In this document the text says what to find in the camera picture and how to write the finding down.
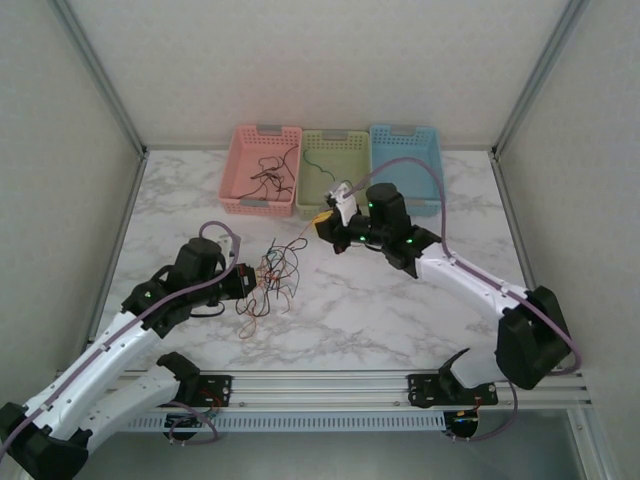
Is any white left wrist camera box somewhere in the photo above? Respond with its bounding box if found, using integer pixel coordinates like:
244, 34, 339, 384
215, 235, 242, 261

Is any grey slotted cable duct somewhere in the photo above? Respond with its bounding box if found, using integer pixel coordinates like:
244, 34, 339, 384
119, 412, 447, 434

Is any blue plastic basket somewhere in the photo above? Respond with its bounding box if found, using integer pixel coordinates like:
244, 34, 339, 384
368, 123, 447, 219

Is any black thin cable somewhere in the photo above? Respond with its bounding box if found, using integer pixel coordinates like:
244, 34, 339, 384
251, 164, 296, 194
238, 145, 300, 200
255, 155, 285, 177

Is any green thin cable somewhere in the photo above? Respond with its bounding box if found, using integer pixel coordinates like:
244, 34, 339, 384
301, 148, 336, 183
264, 249, 302, 315

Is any teal thin cable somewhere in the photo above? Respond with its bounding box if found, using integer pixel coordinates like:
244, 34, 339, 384
259, 252, 287, 281

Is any aluminium table back rail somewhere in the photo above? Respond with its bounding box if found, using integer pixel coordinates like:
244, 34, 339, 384
143, 143, 496, 152

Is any red thin cable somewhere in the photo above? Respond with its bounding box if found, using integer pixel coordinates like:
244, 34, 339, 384
234, 279, 281, 342

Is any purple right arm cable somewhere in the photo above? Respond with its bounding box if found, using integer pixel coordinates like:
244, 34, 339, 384
352, 157, 584, 444

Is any aluminium frame post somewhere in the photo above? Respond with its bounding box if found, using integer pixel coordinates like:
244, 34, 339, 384
490, 0, 609, 160
52, 0, 149, 156

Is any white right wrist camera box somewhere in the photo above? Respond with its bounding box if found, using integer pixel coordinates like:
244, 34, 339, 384
323, 180, 362, 227

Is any aluminium frame leg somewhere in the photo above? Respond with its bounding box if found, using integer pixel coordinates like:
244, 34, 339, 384
567, 409, 619, 480

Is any aluminium mounting rail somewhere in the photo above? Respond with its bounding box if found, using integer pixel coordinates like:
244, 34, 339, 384
47, 368, 594, 412

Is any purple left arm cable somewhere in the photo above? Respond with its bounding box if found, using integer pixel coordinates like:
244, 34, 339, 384
0, 220, 242, 451

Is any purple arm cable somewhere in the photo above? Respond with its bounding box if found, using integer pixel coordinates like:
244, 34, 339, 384
352, 157, 584, 444
0, 220, 242, 451

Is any pink plastic basket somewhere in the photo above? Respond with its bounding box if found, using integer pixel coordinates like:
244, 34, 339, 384
218, 122, 304, 219

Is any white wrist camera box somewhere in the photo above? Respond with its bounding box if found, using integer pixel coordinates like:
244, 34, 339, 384
323, 180, 362, 227
215, 235, 242, 261

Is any green plastic basket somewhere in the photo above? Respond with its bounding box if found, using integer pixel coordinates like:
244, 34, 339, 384
294, 128, 375, 223

